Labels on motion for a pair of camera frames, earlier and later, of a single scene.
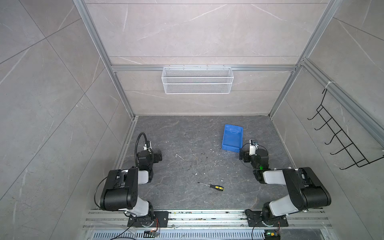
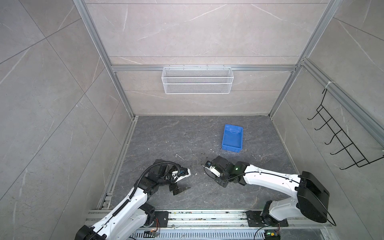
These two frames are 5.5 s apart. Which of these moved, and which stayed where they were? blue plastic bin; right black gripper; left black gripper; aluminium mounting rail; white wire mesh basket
Moved: left black gripper; right black gripper
Stayed: white wire mesh basket; blue plastic bin; aluminium mounting rail
